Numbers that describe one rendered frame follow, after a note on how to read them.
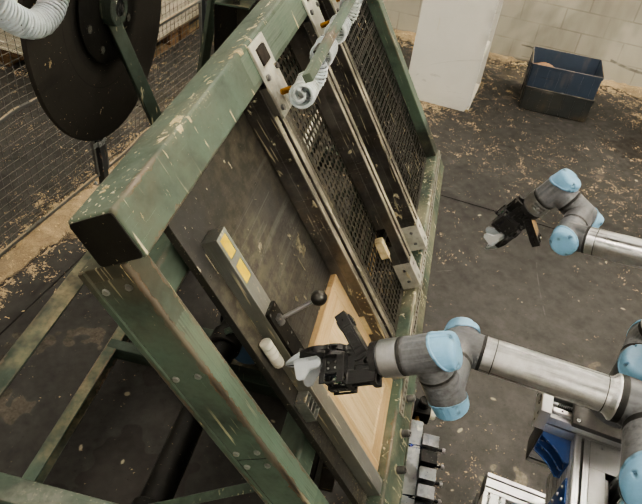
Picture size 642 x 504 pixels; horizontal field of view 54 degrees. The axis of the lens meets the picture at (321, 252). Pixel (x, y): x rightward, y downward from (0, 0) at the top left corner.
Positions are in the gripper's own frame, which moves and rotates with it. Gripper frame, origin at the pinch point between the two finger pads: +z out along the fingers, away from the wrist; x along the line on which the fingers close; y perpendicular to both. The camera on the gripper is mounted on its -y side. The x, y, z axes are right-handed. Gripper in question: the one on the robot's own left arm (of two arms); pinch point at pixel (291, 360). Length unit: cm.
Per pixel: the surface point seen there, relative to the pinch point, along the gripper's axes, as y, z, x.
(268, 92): -63, 3, -17
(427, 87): -365, 55, 272
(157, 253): -15.0, 17.9, -26.6
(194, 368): 7.7, 9.6, -18.8
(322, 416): 0.7, 10.0, 33.9
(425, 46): -379, 46, 240
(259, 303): -13.5, 8.2, -2.7
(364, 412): -9, 11, 61
